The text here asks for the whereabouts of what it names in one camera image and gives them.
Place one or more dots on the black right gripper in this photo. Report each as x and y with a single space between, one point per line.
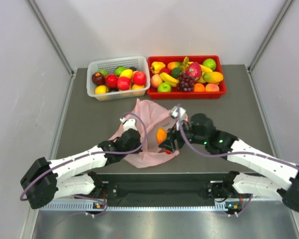
170 143

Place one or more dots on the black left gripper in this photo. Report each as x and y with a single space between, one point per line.
138 145

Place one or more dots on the small orange persimmon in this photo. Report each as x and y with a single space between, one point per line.
161 135

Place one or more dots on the pink plastic bag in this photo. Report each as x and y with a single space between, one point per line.
154 116

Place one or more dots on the purple grape bunch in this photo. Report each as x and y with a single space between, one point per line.
185 82

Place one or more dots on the green yellow mango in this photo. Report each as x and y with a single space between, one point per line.
213 77

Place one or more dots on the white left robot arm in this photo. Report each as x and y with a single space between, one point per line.
48 180

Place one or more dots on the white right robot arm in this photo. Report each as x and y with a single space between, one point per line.
277 179

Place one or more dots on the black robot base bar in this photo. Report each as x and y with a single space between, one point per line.
178 190

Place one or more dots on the orange fruit in tray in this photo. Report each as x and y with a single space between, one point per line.
199 87

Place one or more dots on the pink dragon fruit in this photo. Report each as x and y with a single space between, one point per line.
191 69

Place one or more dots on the yellow lemon front right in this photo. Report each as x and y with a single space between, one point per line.
137 87

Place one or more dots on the green apple in tray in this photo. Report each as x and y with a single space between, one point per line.
164 87

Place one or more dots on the red apple front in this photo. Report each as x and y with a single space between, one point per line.
124 83

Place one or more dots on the yellow lemon front left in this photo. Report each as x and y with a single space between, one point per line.
101 89

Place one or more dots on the red apple right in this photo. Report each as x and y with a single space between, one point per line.
139 78

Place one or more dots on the red apple left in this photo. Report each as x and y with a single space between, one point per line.
111 80

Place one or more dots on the yellow banana bunch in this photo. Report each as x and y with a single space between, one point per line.
173 82

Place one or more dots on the peach left in tray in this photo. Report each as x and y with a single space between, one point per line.
156 80

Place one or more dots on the peach in tray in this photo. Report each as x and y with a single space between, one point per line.
156 80
212 87

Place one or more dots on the red plastic tray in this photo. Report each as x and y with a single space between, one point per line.
175 94

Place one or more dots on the yellow lemon in basket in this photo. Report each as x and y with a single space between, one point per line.
128 73

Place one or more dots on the dark red apple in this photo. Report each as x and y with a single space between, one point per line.
98 79

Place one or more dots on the peach right in tray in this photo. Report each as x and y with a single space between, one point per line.
212 87

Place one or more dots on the green apple in basket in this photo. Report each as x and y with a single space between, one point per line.
119 70

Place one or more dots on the dark green lime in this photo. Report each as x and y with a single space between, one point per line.
175 72

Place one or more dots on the red strawberry in tray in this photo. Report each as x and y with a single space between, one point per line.
165 70

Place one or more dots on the yellow bell pepper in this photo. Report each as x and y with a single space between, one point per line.
156 67

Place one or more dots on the yellow orange mango back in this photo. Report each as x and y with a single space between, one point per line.
172 65

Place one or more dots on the white perforated plastic basket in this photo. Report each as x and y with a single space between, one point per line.
110 65

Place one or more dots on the large green apple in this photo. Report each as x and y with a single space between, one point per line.
210 63

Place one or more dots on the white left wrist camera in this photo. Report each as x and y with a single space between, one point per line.
128 124

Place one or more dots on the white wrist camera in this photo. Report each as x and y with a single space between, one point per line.
128 124
178 113

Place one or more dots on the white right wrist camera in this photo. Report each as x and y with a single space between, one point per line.
178 113

